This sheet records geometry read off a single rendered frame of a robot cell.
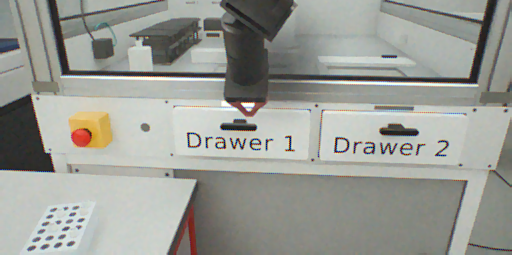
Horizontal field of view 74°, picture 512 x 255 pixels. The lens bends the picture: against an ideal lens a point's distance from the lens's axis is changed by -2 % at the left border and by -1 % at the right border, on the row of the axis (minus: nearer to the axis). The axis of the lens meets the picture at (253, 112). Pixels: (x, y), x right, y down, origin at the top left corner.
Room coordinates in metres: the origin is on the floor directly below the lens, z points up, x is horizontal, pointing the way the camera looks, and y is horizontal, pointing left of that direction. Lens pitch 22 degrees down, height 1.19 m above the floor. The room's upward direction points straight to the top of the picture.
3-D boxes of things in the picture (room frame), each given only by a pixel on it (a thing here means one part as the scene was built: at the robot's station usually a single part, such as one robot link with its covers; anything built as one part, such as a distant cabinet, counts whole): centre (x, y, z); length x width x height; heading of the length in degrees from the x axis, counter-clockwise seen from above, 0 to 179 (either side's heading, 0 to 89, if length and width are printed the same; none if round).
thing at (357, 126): (0.65, -0.29, 0.87); 0.29 x 0.02 x 0.11; 86
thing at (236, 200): (1.15, -0.06, 0.40); 1.03 x 0.95 x 0.80; 86
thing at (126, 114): (1.15, -0.05, 0.87); 1.02 x 0.95 x 0.14; 86
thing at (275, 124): (0.67, 0.03, 0.87); 0.29 x 0.02 x 0.11; 86
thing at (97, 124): (0.68, 0.36, 0.88); 0.07 x 0.05 x 0.07; 86
